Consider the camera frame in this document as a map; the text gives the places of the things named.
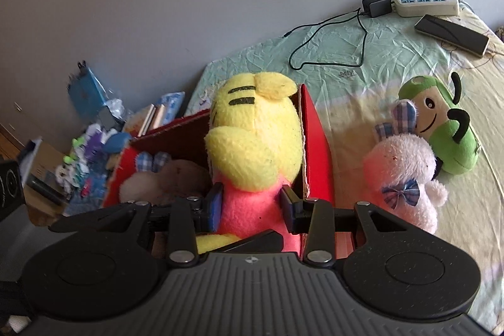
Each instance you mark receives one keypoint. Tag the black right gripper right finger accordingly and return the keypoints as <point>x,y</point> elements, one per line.
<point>314,221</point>

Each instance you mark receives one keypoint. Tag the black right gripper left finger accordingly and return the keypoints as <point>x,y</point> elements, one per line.
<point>189,217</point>

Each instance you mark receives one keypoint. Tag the white plush bunny plaid ears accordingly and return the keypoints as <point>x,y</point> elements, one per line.
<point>400,169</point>

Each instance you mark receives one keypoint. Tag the yellow tiger plush red shirt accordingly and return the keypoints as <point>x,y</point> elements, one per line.
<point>255,147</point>

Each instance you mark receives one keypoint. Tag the green frog plush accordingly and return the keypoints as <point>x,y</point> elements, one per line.
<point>443,123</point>

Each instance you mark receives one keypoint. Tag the red cardboard box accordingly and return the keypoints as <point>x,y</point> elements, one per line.
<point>315,154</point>

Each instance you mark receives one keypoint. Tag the blue patterned cloth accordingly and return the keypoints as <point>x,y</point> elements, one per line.
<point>89,197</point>

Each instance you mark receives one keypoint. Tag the blue oval case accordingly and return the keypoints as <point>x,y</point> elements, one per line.
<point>116,143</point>

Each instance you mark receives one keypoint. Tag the stack of books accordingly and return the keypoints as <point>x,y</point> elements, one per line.
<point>141,122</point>

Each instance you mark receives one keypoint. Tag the purple toy figure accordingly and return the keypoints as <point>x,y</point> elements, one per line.
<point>93,147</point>

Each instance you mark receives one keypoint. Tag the green yellow bed sheet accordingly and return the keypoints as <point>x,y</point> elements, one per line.
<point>353,73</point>

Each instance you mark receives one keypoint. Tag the blue pen holder bag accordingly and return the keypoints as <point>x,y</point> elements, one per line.
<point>86,92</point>

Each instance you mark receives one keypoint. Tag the black power adapter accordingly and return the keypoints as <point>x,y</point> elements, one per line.
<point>376,8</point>

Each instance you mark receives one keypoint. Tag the black smartphone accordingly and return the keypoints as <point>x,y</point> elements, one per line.
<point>454,34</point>

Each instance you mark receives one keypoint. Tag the white power strip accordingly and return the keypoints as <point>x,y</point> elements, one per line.
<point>419,8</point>

